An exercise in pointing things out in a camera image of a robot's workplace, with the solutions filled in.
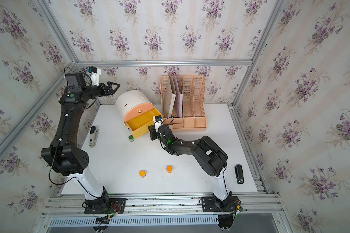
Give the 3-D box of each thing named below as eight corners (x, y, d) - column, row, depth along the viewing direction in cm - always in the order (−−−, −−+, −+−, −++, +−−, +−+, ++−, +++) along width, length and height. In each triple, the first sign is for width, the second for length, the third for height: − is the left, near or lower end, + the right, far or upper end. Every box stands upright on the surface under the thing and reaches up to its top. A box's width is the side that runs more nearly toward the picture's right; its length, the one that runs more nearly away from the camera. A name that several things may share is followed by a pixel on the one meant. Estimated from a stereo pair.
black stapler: (237, 183, 82) (239, 181, 79) (232, 166, 89) (235, 164, 86) (244, 183, 82) (246, 181, 79) (239, 166, 89) (241, 164, 86)
